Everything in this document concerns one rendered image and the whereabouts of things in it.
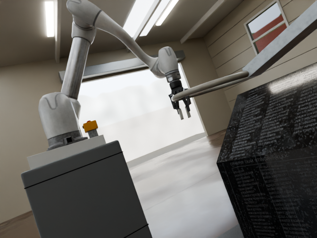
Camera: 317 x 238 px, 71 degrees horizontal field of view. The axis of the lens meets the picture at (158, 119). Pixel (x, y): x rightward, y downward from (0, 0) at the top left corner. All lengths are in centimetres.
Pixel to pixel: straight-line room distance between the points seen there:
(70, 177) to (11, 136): 624
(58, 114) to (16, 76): 650
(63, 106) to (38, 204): 44
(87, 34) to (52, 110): 56
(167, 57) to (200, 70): 822
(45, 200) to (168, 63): 92
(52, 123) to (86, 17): 61
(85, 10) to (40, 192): 93
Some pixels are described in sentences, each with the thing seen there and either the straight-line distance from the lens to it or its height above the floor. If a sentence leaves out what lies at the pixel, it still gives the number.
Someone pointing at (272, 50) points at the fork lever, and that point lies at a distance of 104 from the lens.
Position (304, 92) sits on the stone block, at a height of 73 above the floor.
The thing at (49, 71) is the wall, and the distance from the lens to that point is 764.
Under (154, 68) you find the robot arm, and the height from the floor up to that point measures 116.
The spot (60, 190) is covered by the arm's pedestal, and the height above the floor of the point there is 68.
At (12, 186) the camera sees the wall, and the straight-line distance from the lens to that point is 713.
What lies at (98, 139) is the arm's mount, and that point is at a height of 83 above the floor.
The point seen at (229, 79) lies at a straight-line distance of 103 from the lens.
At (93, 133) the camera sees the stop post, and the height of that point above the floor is 97.
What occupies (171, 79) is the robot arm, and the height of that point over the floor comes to 103.
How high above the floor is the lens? 76
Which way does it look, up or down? 3 degrees up
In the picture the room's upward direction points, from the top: 20 degrees counter-clockwise
